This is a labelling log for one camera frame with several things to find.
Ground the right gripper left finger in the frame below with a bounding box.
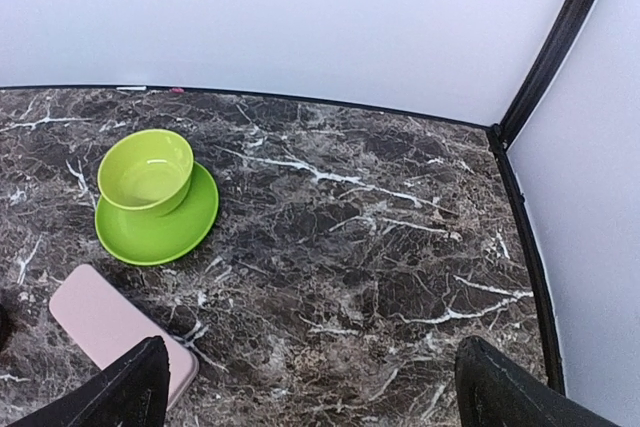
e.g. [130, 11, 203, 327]
[13, 336, 170, 426]

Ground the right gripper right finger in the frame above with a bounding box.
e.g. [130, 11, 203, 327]
[455, 336, 613, 427]

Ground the pink glasses case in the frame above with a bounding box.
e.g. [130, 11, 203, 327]
[49, 264, 199, 408]

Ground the green plate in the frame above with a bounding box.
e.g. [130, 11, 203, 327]
[94, 163, 220, 266]

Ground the green bowl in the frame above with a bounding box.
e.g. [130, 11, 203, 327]
[97, 129, 195, 217]

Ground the right black frame post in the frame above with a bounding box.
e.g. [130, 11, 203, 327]
[487, 0, 596, 154]

